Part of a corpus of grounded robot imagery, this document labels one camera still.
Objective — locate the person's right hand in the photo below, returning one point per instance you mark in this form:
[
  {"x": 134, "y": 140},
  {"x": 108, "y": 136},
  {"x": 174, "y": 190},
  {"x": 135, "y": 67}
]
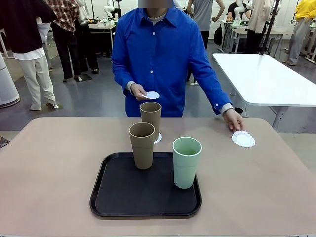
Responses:
[{"x": 137, "y": 90}]

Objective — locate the person's left hand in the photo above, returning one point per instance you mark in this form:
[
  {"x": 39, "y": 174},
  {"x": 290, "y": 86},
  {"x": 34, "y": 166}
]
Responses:
[{"x": 234, "y": 121}]

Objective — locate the white scalloped paper coaster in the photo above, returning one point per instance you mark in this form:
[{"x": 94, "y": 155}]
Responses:
[
  {"x": 158, "y": 138},
  {"x": 151, "y": 95},
  {"x": 244, "y": 140}
]

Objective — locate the brown tall cup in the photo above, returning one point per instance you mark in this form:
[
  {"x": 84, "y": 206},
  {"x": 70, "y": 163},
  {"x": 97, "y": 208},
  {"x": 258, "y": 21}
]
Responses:
[
  {"x": 142, "y": 153},
  {"x": 150, "y": 118}
]

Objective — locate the mint green tall cup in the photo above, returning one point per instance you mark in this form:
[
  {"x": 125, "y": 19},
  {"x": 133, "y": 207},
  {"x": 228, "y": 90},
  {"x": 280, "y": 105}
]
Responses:
[{"x": 185, "y": 172}]

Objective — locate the person's right forearm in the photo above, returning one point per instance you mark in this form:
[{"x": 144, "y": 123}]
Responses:
[{"x": 122, "y": 79}]

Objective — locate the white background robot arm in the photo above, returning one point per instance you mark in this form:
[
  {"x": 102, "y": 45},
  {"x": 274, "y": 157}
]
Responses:
[{"x": 238, "y": 12}]

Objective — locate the person's left forearm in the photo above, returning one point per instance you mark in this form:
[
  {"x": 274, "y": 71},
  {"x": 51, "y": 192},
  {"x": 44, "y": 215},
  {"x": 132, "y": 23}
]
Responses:
[{"x": 217, "y": 98}]

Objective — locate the black table foot wheel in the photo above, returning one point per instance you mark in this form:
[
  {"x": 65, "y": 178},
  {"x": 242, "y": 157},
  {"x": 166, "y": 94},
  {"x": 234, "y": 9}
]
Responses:
[{"x": 239, "y": 109}]

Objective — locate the person in blue shirt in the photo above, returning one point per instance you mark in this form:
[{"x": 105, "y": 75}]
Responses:
[{"x": 158, "y": 56}]

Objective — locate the white folding table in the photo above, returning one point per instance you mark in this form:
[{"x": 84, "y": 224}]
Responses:
[{"x": 261, "y": 79}]

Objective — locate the background workbench with clutter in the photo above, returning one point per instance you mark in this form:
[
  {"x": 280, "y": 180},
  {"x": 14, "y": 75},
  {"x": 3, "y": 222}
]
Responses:
[{"x": 103, "y": 26}]

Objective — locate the black hanging bag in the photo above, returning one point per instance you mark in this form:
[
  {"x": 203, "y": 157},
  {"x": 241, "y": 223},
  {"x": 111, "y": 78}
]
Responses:
[{"x": 218, "y": 35}]

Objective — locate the grey background desk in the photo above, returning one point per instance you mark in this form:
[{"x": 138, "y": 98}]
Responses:
[{"x": 242, "y": 28}]

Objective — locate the bystander in plaid shirt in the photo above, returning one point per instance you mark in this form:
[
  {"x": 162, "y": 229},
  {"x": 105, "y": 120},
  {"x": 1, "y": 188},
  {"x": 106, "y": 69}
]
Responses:
[{"x": 64, "y": 29}]

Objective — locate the black tripod pole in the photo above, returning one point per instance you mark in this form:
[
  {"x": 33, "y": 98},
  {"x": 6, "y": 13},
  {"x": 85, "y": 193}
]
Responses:
[{"x": 267, "y": 29}]

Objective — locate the bystander in grey shirt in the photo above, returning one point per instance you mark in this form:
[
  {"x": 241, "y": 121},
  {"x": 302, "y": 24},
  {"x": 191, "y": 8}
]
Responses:
[{"x": 203, "y": 17}]

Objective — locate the bystander in beige coat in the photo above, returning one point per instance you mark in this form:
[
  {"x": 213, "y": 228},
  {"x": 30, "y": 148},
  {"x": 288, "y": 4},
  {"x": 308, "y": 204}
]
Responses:
[{"x": 258, "y": 19}]

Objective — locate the black plastic tray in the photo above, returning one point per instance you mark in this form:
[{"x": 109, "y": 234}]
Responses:
[{"x": 148, "y": 197}]

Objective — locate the seated bystander in black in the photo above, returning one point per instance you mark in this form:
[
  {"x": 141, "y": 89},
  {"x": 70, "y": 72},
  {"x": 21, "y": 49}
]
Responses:
[{"x": 233, "y": 10}]

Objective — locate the bystander in yellow top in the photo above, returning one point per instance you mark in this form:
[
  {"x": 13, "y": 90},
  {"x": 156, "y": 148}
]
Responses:
[{"x": 300, "y": 29}]

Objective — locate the white cylindrical air purifier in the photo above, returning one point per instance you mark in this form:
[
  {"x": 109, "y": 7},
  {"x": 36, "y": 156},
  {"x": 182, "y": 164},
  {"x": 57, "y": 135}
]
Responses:
[{"x": 7, "y": 84}]

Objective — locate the bystander in black top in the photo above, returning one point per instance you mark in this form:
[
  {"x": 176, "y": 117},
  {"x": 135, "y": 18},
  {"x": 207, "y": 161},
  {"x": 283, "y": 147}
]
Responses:
[{"x": 22, "y": 29}]

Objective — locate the dark table edge clamp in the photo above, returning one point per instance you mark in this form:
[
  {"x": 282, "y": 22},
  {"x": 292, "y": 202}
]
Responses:
[{"x": 3, "y": 142}]

